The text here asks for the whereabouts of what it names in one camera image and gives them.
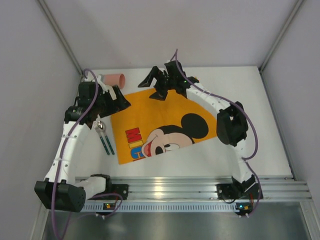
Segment pink plastic cup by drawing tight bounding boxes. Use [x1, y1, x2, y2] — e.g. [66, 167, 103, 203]
[102, 73, 126, 89]

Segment orange Mickey Mouse placemat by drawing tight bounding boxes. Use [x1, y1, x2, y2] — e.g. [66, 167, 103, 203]
[111, 89, 217, 165]

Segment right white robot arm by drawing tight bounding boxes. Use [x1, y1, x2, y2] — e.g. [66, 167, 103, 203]
[138, 60, 262, 199]

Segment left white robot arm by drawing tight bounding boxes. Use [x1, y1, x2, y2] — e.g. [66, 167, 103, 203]
[34, 81, 131, 213]

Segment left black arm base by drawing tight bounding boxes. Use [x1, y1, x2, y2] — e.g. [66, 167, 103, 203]
[90, 184, 129, 200]

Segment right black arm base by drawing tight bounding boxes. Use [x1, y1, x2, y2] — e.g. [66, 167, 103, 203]
[216, 174, 263, 202]

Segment spoon with green handle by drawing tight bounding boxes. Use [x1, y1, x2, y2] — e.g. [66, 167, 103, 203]
[97, 120, 115, 155]

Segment fork with green handle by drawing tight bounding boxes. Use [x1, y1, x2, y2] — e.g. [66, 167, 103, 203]
[93, 121, 110, 156]

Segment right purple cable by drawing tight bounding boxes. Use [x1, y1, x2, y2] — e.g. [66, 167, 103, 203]
[169, 48, 263, 217]

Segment perforated metal cable tray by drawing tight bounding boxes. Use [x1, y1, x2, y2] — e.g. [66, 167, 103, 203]
[81, 201, 253, 213]

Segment left aluminium corner post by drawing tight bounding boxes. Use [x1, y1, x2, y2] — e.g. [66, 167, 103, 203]
[36, 0, 83, 75]

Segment aluminium corner post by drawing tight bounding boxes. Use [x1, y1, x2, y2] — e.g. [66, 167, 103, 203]
[36, 0, 83, 75]
[258, 0, 306, 74]

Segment right aluminium corner post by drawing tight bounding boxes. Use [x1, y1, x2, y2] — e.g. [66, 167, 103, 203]
[258, 0, 306, 74]

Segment aluminium mounting rail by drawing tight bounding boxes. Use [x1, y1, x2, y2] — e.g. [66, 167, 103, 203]
[108, 177, 311, 202]

